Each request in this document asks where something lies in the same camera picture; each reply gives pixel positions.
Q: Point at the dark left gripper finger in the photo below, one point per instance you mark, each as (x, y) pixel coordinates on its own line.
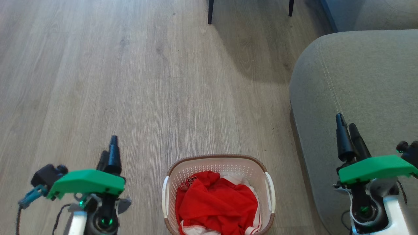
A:
(114, 156)
(103, 161)

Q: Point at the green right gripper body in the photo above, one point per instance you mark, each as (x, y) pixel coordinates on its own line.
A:
(375, 168)

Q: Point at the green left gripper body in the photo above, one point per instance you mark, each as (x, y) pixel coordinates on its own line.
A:
(86, 182)

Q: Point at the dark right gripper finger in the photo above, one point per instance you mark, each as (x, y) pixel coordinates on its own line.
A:
(343, 138)
(359, 142)

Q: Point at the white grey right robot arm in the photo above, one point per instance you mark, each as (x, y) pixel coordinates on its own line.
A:
(382, 209)

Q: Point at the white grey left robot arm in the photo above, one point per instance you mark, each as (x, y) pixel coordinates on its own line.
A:
(98, 218)

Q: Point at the white brown-rimmed laundry basket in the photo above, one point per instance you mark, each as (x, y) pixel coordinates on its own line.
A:
(171, 192)

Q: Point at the grey fabric sofa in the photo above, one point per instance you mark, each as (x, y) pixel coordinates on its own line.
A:
(359, 85)

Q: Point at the red garment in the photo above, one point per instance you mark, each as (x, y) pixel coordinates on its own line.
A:
(217, 205)

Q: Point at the blue grey furniture piece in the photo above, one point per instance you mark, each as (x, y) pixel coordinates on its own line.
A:
(369, 13)

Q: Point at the black furniture leg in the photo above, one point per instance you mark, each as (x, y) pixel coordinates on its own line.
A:
(291, 7)
(210, 11)

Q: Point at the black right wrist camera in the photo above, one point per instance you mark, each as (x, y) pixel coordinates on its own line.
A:
(409, 151)

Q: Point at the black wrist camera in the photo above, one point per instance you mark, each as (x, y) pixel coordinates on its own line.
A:
(49, 174)
(409, 151)

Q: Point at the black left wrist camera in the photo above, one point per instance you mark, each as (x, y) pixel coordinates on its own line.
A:
(49, 174)

